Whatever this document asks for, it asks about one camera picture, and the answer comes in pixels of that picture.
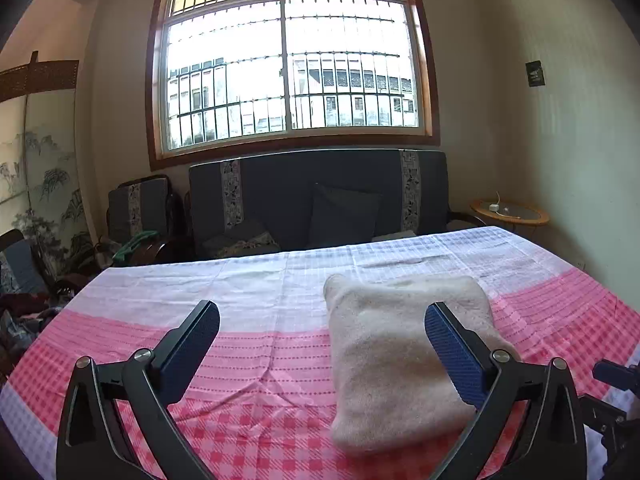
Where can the pile of dark clothes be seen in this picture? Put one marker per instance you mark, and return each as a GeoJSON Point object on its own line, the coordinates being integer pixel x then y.
{"type": "Point", "coordinates": [27, 325]}

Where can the dark wall switch plate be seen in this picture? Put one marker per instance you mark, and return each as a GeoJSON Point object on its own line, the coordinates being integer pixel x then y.
{"type": "Point", "coordinates": [535, 73]}

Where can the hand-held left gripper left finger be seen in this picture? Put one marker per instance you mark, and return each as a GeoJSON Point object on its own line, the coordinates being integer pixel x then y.
{"type": "Point", "coordinates": [192, 340]}

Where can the dark armchair with patterned stripe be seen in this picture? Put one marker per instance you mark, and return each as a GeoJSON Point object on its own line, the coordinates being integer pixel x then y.
{"type": "Point", "coordinates": [145, 205]}

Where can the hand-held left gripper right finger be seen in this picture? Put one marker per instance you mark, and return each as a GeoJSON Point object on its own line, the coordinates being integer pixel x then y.
{"type": "Point", "coordinates": [455, 355]}

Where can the patterned cushion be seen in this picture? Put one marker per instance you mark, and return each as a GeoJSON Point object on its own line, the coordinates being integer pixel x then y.
{"type": "Point", "coordinates": [242, 242]}

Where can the dark sofa with patterned stripes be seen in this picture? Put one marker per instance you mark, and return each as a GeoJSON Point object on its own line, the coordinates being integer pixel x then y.
{"type": "Point", "coordinates": [280, 195]}

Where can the dark wooden chair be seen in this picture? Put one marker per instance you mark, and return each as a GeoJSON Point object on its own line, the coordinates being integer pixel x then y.
{"type": "Point", "coordinates": [22, 265]}

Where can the green cloth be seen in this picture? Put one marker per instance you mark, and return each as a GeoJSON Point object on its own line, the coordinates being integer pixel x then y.
{"type": "Point", "coordinates": [134, 247]}

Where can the dark square cushion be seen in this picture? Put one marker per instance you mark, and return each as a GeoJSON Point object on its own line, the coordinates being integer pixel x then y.
{"type": "Point", "coordinates": [342, 215]}

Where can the beige towel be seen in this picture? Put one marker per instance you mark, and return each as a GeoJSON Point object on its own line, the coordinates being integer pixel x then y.
{"type": "Point", "coordinates": [390, 350]}

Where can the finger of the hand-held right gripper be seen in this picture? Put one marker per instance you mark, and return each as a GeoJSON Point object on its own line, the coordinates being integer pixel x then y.
{"type": "Point", "coordinates": [612, 425]}
{"type": "Point", "coordinates": [617, 375]}

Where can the pink and white checked bedsheet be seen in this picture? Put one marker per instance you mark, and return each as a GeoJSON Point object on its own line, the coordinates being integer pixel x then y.
{"type": "Point", "coordinates": [260, 310]}

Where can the wood-framed barred window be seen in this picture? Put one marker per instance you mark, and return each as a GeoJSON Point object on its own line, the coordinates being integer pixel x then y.
{"type": "Point", "coordinates": [290, 60]}

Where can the painted folding screen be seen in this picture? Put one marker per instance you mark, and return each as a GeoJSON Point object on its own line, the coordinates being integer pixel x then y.
{"type": "Point", "coordinates": [45, 170]}

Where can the round wooden side table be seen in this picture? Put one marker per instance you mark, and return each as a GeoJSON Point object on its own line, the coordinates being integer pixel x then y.
{"type": "Point", "coordinates": [520, 215]}

